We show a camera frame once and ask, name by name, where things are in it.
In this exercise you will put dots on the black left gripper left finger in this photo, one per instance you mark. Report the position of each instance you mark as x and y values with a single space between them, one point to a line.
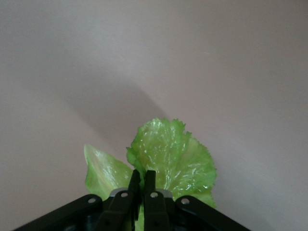
120 209

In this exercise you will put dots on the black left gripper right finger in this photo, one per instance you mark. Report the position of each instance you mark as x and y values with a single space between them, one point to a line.
156 211

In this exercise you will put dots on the green lettuce leaf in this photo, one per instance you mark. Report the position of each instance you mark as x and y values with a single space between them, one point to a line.
168 154

